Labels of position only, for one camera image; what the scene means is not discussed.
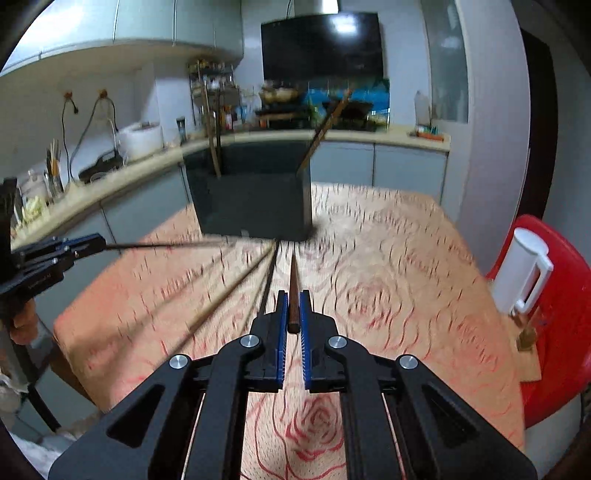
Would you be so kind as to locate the person's left hand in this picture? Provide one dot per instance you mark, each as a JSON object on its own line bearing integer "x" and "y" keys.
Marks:
{"x": 25, "y": 323}

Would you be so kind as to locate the glass pepper grinder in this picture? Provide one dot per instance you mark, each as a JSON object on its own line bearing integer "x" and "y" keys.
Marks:
{"x": 181, "y": 131}

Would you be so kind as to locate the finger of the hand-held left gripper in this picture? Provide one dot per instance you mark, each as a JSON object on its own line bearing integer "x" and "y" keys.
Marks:
{"x": 55, "y": 265}
{"x": 69, "y": 244}

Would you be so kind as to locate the black gas stove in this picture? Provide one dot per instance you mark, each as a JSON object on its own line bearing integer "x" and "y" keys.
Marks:
{"x": 279, "y": 119}

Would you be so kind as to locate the dark grey utensil holder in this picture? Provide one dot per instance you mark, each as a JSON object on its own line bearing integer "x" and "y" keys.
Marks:
{"x": 254, "y": 207}

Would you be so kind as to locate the reddish brown chopstick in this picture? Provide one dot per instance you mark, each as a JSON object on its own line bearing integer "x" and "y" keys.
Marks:
{"x": 293, "y": 300}

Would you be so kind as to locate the grey upper kitchen cabinets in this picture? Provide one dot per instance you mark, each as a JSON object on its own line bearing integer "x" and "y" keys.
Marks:
{"x": 138, "y": 23}

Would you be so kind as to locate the frosted glass window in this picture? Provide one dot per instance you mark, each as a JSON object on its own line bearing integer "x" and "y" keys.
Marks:
{"x": 445, "y": 60}

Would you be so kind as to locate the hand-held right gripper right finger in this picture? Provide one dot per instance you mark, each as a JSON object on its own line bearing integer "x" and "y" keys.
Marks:
{"x": 305, "y": 350}

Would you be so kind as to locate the metal spice rack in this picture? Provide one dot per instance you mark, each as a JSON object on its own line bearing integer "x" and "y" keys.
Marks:
{"x": 226, "y": 87}

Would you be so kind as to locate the black range hood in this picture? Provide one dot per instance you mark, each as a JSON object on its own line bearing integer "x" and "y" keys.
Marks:
{"x": 323, "y": 46}

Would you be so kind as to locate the red plastic chair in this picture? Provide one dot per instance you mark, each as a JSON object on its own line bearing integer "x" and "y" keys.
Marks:
{"x": 568, "y": 323}

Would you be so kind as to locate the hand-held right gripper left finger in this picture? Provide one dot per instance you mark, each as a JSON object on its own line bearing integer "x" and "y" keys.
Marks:
{"x": 281, "y": 350}

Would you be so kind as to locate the white plastic bottle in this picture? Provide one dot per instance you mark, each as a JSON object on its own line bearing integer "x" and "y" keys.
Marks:
{"x": 422, "y": 110}

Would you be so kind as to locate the black electric griddle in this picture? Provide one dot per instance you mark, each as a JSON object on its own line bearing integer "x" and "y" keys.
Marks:
{"x": 101, "y": 168}

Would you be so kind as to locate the beige kitchen countertop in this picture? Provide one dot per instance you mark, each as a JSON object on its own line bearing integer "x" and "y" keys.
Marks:
{"x": 138, "y": 170}

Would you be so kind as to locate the black wok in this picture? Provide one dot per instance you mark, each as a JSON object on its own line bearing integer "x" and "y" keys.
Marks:
{"x": 355, "y": 110}

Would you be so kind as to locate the metal utensil cup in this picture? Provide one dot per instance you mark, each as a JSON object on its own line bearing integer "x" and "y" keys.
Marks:
{"x": 54, "y": 180}

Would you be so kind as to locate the brass-coloured lidded pan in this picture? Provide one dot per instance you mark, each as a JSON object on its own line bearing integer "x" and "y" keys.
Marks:
{"x": 279, "y": 94}

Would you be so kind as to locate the white electric kettle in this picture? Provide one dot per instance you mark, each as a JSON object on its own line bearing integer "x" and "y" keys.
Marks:
{"x": 517, "y": 267}

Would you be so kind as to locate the thin black chopstick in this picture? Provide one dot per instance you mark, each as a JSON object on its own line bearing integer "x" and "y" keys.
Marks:
{"x": 323, "y": 131}

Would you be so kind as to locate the orange and green scouring pads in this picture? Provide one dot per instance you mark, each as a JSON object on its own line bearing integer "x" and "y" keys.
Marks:
{"x": 427, "y": 134}

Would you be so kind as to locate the napa cabbage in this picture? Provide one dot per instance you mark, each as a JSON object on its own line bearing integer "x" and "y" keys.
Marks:
{"x": 32, "y": 210}

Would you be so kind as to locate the blue sea picture backsplash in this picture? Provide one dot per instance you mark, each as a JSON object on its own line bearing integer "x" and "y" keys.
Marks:
{"x": 369, "y": 90}

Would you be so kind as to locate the white rice cooker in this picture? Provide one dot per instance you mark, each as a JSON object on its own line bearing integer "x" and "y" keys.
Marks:
{"x": 141, "y": 141}

